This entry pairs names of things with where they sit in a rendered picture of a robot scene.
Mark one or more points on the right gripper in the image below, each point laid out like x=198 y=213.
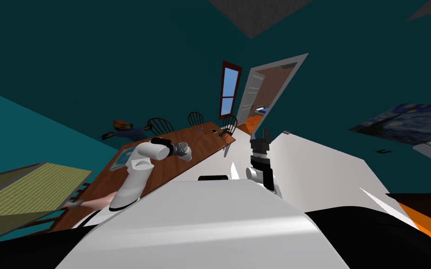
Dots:
x=260 y=145

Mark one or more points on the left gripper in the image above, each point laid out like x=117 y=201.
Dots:
x=181 y=150

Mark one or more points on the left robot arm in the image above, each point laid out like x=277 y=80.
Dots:
x=135 y=179

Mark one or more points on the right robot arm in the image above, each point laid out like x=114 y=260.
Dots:
x=262 y=173

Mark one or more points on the brown wooden dining table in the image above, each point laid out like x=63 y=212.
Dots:
x=200 y=144

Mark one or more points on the dark spindle-back chair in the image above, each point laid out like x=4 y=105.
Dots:
x=230 y=124
x=160 y=126
x=195 y=118

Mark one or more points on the small brown object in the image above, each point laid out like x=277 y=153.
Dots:
x=223 y=133

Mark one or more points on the white panel door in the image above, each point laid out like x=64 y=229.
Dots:
x=251 y=95

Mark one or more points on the red framed window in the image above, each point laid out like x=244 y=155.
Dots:
x=230 y=89

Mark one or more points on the blue and orange figure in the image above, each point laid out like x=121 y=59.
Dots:
x=129 y=131

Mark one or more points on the blue green picture mat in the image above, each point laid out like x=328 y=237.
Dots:
x=120 y=158

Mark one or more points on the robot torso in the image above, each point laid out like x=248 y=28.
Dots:
x=208 y=228

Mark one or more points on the pink long object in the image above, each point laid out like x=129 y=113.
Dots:
x=96 y=201

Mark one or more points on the brown slatted chair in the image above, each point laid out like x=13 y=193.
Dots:
x=71 y=198

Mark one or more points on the starry night painting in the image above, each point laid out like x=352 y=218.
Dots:
x=410 y=123

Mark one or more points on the green checked framed panel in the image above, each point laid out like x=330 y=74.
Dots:
x=28 y=194

